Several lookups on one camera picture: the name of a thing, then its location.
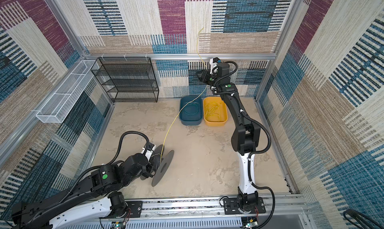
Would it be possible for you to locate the dark grey spool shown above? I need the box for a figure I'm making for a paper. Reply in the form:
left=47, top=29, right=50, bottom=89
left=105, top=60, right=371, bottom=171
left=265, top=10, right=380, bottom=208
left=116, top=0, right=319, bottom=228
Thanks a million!
left=140, top=145, right=175, bottom=187

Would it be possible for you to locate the yellow plastic bin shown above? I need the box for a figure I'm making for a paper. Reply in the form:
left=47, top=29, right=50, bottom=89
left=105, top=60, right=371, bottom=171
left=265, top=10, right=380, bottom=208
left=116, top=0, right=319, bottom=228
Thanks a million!
left=203, top=97, right=228, bottom=127

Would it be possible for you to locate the teal plastic bin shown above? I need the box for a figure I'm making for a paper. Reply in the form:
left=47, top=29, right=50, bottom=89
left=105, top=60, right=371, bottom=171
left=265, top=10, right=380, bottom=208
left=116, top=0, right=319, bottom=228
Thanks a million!
left=179, top=96, right=203, bottom=126

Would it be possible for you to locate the yellow cable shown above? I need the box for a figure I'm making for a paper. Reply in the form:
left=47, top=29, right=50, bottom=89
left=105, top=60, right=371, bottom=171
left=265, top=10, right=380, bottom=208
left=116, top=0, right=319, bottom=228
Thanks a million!
left=160, top=27, right=211, bottom=162

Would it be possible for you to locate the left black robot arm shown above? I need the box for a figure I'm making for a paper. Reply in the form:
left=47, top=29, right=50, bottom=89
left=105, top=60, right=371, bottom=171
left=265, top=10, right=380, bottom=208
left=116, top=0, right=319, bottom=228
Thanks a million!
left=12, top=131, right=155, bottom=229

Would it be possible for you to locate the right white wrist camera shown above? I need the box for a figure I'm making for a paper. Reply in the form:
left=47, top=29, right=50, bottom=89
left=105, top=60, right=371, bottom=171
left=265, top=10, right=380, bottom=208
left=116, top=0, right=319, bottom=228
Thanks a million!
left=210, top=57, right=221, bottom=75

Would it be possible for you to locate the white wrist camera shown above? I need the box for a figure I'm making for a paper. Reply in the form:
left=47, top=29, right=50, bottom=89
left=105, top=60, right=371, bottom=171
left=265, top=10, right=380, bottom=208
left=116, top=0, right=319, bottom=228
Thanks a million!
left=142, top=143, right=156, bottom=160
left=210, top=57, right=221, bottom=75

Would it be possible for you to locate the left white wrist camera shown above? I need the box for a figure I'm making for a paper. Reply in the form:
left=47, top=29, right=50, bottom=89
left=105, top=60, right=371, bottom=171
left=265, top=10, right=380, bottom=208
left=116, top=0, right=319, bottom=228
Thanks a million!
left=142, top=143, right=156, bottom=160

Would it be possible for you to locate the green cable coil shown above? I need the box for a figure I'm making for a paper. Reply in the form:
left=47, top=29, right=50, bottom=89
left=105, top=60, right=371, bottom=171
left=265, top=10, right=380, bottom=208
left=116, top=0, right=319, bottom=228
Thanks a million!
left=183, top=103, right=201, bottom=116

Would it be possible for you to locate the black wire shelf rack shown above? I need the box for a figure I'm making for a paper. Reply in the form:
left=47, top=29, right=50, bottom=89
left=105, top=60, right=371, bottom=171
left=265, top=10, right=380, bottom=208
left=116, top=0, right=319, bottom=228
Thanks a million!
left=91, top=57, right=159, bottom=103

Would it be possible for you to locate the white mesh wall basket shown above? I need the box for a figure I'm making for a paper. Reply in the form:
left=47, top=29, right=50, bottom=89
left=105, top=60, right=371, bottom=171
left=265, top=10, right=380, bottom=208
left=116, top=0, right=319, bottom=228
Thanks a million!
left=36, top=60, right=95, bottom=124

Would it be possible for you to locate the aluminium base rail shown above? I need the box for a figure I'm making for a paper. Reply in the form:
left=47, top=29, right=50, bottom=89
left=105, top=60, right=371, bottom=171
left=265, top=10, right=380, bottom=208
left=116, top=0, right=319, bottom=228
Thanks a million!
left=65, top=193, right=316, bottom=229

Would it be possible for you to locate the black cable loop corner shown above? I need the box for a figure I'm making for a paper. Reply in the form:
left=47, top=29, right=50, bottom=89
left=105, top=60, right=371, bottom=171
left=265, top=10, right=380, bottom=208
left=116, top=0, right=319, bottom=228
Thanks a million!
left=343, top=209, right=384, bottom=229

